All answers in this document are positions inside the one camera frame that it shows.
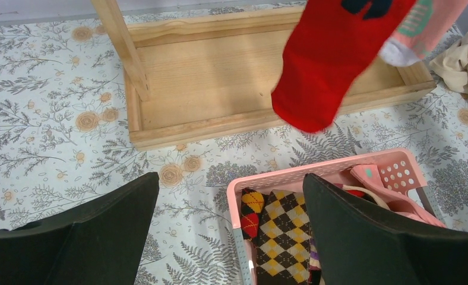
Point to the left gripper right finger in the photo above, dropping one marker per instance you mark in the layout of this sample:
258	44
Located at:
359	242

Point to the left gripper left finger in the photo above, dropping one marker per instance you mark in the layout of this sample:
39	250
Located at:
97	242

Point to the brown argyle sock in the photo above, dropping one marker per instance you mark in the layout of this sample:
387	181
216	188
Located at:
283	242

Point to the pink plastic basket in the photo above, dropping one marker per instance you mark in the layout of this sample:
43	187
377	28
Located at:
398	169

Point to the black red yellow argyle sock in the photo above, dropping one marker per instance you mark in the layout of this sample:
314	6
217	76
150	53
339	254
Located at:
252	204

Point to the wooden hanger stand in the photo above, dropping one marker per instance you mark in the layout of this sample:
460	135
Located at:
198	78

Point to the pink sock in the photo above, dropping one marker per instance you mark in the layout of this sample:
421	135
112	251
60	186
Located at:
420	31
369	176

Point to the floral table mat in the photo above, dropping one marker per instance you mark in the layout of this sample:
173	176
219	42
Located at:
64	141

